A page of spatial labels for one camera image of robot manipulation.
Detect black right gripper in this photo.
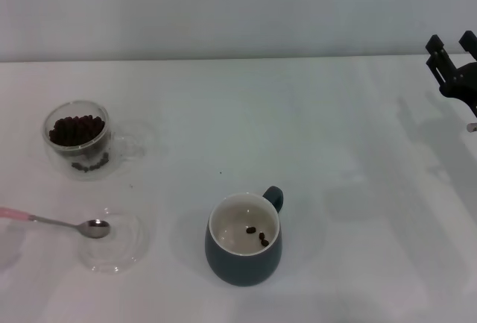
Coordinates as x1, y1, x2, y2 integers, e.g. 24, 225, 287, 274
426, 30, 477, 117

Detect scooped coffee beans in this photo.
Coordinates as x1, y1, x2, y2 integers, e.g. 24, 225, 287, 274
245, 226, 271, 248

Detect clear double-walled glass cup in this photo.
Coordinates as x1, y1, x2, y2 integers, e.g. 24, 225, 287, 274
42, 100, 146, 182

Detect coffee bean pile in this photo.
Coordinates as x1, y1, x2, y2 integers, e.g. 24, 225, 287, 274
48, 114, 110, 172

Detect pink-handled metal spoon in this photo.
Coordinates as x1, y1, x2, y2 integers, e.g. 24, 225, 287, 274
0, 206, 112, 239

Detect dark grey ceramic mug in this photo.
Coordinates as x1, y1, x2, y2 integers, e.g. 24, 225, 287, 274
203, 185, 285, 287

